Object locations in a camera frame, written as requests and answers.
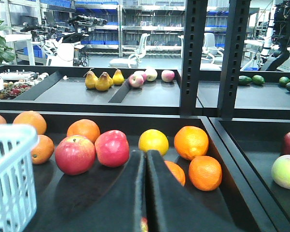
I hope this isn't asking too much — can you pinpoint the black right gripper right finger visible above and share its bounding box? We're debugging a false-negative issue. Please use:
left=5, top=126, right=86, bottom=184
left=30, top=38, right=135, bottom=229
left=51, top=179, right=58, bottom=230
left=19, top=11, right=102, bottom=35
left=146, top=150, right=258, bottom=232

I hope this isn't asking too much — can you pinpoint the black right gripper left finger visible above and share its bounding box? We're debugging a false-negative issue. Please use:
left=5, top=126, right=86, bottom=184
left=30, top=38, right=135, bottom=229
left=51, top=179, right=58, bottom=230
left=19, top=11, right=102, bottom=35
left=25, top=151, right=145, bottom=232

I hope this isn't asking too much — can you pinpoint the light blue plastic basket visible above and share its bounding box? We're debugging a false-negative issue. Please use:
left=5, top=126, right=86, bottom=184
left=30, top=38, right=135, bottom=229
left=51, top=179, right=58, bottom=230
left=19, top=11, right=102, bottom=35
left=0, top=124, right=39, bottom=232

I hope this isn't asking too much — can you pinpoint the small orange left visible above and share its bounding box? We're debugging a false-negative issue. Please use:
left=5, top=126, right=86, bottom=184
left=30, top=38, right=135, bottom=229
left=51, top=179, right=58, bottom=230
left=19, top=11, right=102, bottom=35
left=165, top=160, right=186, bottom=186

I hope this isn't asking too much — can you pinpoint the small orange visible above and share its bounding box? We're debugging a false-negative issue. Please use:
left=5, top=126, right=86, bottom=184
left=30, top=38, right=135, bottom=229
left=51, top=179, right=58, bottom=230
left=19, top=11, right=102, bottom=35
left=189, top=156, right=222, bottom=191
left=165, top=160, right=186, bottom=186

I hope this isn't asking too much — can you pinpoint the small orange right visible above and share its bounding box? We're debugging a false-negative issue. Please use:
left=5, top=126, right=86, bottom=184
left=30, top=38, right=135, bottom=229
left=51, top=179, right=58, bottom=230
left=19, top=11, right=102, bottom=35
left=189, top=156, right=222, bottom=191

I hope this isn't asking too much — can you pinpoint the red apple left tray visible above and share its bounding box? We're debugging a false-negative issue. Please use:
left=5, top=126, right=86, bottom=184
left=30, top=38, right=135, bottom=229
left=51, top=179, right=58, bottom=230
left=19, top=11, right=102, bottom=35
left=95, top=130, right=129, bottom=168

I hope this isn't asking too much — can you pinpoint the large orange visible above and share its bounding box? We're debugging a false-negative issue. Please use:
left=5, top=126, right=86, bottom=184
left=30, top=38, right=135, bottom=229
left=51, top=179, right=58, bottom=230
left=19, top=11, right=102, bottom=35
left=174, top=126, right=209, bottom=160

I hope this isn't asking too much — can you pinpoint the pink red apple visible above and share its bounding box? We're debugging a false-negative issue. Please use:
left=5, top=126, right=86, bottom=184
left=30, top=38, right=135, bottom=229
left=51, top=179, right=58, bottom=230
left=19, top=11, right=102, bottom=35
left=55, top=135, right=96, bottom=175

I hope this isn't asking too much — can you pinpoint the yellow round fruit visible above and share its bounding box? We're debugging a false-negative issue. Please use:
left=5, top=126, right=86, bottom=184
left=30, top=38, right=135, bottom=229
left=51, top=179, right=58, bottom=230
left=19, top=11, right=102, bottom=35
left=138, top=129, right=169, bottom=156

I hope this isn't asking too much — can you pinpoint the pink green peach left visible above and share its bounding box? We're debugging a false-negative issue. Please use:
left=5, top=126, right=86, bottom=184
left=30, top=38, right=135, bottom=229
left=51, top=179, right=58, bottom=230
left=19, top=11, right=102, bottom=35
left=271, top=155, right=290, bottom=189

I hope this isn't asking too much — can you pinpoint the black upright post left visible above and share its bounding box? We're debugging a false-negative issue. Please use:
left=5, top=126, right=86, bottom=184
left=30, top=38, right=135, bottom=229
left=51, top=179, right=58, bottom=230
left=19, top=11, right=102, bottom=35
left=180, top=0, right=207, bottom=116

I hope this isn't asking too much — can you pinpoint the black upright post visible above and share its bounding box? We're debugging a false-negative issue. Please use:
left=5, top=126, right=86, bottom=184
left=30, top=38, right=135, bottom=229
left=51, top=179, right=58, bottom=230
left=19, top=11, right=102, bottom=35
left=180, top=0, right=207, bottom=116
left=217, top=0, right=250, bottom=118

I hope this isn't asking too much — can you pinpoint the black upright post right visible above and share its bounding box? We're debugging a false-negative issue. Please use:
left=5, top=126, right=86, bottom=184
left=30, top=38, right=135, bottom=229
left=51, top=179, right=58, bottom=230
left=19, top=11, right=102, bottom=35
left=217, top=0, right=250, bottom=118

